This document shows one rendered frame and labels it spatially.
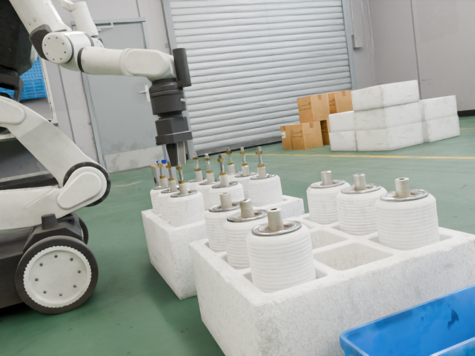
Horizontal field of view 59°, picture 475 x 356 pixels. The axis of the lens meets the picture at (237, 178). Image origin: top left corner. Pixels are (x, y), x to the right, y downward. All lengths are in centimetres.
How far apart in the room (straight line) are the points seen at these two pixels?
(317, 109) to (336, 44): 291
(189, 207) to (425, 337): 64
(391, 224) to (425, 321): 15
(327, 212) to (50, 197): 83
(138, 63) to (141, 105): 524
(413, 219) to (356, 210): 13
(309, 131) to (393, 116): 142
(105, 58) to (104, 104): 511
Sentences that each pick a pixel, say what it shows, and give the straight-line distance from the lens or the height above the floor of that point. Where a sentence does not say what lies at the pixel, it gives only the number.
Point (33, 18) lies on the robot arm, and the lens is 124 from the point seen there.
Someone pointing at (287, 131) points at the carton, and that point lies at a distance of 524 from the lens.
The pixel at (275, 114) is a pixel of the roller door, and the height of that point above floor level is 46.
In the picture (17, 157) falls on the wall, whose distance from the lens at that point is 625.
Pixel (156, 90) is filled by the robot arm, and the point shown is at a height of 53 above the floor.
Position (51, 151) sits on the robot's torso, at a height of 42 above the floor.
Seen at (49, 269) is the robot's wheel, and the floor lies 12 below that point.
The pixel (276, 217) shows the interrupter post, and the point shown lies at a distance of 62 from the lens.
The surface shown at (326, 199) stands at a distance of 90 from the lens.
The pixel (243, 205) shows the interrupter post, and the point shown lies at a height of 27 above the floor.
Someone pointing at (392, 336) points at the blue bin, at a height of 9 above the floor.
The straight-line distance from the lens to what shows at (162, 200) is 122.
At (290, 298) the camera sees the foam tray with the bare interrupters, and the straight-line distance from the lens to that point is 58.
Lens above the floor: 41
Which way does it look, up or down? 7 degrees down
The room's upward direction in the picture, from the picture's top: 9 degrees counter-clockwise
